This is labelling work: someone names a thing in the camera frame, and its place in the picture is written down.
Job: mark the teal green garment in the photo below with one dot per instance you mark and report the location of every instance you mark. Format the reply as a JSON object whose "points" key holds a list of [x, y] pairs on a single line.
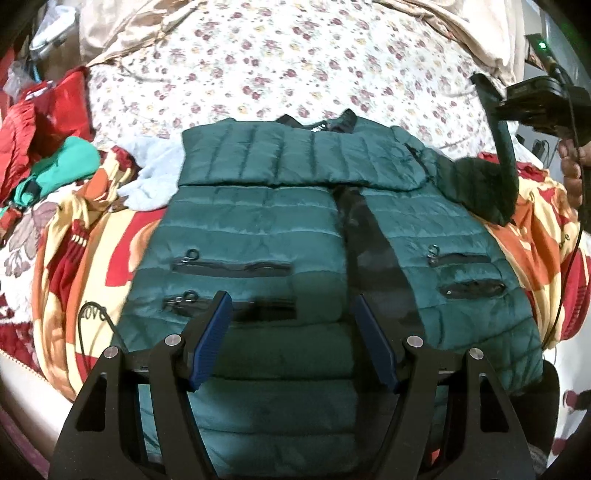
{"points": [[69, 161]]}

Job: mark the large clear plastic bag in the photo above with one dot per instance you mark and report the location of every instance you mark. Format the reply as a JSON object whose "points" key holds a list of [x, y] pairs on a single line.
{"points": [[51, 32]]}

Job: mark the white mattress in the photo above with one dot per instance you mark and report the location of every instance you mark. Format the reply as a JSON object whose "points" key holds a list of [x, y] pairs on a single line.
{"points": [[27, 406]]}

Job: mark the orange red checked blanket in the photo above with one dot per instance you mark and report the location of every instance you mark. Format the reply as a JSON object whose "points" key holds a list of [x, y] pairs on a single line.
{"points": [[60, 277]]}

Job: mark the beige fringed bed cover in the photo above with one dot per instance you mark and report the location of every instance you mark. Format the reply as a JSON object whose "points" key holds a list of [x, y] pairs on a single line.
{"points": [[461, 27]]}

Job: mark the green puffer jacket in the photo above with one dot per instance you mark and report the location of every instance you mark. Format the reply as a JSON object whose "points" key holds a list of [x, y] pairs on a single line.
{"points": [[277, 240]]}

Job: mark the red garment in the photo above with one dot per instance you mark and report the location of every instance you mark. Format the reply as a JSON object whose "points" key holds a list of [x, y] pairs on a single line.
{"points": [[41, 115]]}

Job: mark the floral bedsheet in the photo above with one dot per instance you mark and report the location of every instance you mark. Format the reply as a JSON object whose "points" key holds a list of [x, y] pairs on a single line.
{"points": [[277, 69]]}

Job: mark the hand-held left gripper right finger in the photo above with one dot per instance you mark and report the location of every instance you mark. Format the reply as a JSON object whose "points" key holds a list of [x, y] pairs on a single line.
{"points": [[376, 344]]}

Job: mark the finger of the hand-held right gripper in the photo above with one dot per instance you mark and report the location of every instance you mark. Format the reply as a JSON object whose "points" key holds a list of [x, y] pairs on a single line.
{"points": [[503, 143]]}

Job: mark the white maroon floral blanket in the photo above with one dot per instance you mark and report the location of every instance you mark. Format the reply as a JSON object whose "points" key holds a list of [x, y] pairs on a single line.
{"points": [[18, 286]]}

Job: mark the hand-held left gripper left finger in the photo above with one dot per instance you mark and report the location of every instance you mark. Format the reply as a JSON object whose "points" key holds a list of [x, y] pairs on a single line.
{"points": [[211, 339]]}

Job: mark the light blue fleece cloth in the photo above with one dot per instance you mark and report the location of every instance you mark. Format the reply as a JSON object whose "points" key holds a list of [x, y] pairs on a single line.
{"points": [[152, 170]]}

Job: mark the person's right hand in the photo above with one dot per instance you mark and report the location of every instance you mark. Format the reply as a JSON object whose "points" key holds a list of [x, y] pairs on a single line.
{"points": [[572, 180]]}

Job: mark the small clear plastic bag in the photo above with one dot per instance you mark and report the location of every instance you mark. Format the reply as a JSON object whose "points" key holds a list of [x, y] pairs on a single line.
{"points": [[17, 76]]}

